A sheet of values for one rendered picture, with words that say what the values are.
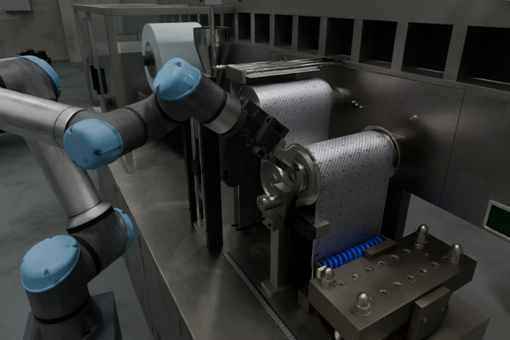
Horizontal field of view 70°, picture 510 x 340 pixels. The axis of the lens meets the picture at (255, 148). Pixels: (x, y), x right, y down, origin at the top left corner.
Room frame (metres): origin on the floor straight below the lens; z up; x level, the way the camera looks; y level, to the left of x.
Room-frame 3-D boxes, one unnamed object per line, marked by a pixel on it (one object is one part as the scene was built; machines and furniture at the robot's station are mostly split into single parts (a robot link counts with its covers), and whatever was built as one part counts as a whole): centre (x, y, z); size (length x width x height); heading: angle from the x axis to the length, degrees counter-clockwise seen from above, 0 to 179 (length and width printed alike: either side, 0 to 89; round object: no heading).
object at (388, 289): (0.69, -0.34, 1.00); 0.40 x 0.16 x 0.06; 120
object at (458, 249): (0.73, -0.50, 1.05); 0.04 x 0.04 x 0.04
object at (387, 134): (0.89, -0.33, 1.25); 0.15 x 0.01 x 0.15; 30
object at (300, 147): (0.76, -0.11, 1.25); 0.15 x 0.01 x 0.15; 30
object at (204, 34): (1.44, 0.16, 1.50); 0.14 x 0.14 x 0.06
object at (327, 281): (0.64, -0.17, 1.05); 0.04 x 0.04 x 0.04
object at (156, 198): (1.59, 0.34, 0.88); 2.52 x 0.66 x 0.04; 30
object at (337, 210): (0.77, -0.24, 1.11); 0.23 x 0.01 x 0.18; 120
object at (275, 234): (0.77, -0.05, 1.05); 0.06 x 0.05 x 0.31; 120
